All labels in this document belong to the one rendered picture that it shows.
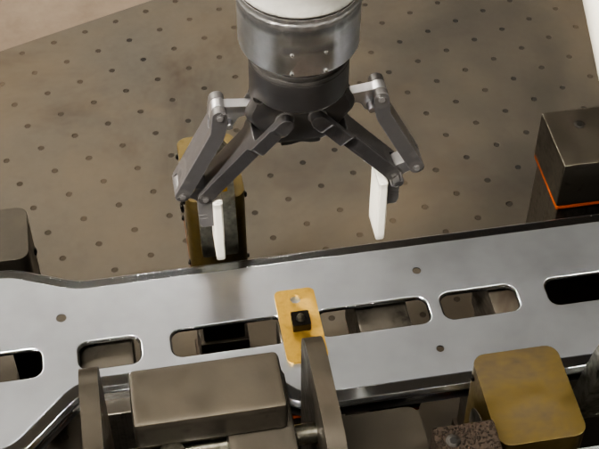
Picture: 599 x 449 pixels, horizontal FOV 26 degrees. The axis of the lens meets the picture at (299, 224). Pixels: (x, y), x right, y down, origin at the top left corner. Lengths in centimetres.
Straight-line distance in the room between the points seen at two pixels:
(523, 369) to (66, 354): 41
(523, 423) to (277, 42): 37
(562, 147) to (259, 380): 52
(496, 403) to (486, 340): 15
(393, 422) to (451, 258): 26
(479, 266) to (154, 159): 65
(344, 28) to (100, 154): 93
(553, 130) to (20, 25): 198
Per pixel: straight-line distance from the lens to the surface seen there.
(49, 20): 316
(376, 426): 105
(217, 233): 107
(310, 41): 90
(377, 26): 198
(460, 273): 125
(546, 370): 109
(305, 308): 121
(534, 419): 106
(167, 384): 94
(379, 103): 100
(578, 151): 134
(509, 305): 125
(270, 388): 93
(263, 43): 91
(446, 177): 176
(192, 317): 121
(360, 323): 122
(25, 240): 131
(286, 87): 94
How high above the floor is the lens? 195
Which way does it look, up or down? 48 degrees down
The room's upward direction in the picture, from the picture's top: straight up
